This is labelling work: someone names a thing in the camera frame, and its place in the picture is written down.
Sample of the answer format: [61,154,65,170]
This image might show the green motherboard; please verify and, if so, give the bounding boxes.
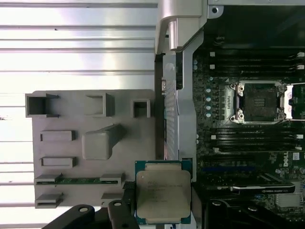
[192,33,305,229]

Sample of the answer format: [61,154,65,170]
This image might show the silver chipset heat sink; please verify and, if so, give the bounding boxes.
[271,193,304,207]

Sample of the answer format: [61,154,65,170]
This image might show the black open PC case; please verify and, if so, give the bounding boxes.
[153,0,305,229]

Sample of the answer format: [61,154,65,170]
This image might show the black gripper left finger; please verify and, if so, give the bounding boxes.
[44,180,137,229]

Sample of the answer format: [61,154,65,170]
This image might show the blue expansion slot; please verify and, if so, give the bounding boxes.
[201,166,257,172]

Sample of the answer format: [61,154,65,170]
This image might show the CPU socket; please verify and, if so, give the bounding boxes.
[230,80,288,125]

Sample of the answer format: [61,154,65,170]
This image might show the grey parts rack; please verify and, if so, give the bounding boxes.
[25,89,155,210]

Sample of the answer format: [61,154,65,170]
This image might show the black graphics card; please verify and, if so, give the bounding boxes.
[228,173,296,194]

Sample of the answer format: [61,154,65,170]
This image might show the green RAM stick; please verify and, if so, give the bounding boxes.
[35,177,120,186]

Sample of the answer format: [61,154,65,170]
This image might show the black RAM slot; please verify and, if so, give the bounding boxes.
[209,58,305,64]
[209,51,305,59]
[209,63,305,72]
[211,146,302,155]
[211,127,302,134]
[209,44,305,52]
[211,140,302,147]
[211,134,302,141]

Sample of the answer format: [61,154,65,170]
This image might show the black expansion slot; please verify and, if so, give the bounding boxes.
[201,155,255,166]

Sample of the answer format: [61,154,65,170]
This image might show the metal socket cover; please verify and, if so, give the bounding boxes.
[285,82,305,121]

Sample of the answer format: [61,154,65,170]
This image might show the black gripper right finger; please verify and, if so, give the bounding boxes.
[206,199,294,229]

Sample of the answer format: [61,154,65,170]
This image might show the silver CPU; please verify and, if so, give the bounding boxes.
[134,159,193,226]

